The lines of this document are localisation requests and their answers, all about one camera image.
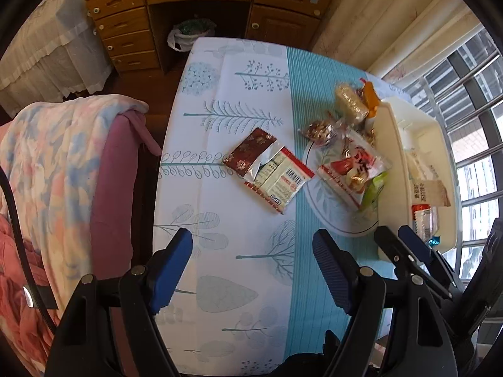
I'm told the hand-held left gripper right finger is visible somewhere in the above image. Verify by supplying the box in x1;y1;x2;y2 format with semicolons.
312;228;458;377

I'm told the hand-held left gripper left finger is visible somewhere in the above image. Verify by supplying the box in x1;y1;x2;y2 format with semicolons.
43;228;194;377

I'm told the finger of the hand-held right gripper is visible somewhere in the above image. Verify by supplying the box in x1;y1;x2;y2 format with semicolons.
373;226;419;281
398;225;464;301

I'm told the green snack packet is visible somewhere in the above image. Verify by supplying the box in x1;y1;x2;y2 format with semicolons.
359;171;390;210

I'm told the clear wafer packet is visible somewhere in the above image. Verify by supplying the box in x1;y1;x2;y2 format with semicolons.
405;147;452;208

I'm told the red-edged clear snack bag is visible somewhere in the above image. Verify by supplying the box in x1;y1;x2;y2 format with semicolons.
316;131;394;212

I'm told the white plastic bin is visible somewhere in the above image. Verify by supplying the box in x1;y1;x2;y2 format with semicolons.
371;96;460;262

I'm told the white red barcode snack packet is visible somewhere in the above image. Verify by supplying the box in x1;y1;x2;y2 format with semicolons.
244;146;316;216

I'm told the clear packet of dark nuts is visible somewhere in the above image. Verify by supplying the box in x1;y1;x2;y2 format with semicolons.
299;120;339;148

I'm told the dark brown snack packet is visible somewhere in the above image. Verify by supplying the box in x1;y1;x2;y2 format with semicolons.
223;128;276;177

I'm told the rice cracker packet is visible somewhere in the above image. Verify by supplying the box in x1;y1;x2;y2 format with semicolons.
334;82;370;124

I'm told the orange snack packet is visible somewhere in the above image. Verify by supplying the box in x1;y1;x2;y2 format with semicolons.
361;80;381;120

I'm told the white leaf print plate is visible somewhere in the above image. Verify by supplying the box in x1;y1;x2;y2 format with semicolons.
304;135;394;238

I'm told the mauve sofa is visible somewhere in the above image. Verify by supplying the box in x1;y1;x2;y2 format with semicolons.
90;110;162;279

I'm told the window with metal grille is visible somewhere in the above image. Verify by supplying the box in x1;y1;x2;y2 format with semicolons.
405;27;503;283

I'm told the pink quilt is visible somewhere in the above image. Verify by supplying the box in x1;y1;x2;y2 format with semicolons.
0;212;59;374

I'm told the pastel patterned blanket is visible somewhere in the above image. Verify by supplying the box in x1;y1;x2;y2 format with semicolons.
0;94;150;311

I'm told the cream leaf print curtain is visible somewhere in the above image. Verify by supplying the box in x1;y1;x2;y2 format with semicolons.
312;0;486;91

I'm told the trash bin with plastic bag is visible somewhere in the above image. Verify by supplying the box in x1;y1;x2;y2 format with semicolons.
167;18;217;52

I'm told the white lace cover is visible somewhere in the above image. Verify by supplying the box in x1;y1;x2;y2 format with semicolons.
0;0;114;107

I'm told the black cable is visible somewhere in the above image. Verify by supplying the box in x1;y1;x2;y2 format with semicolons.
0;167;58;332

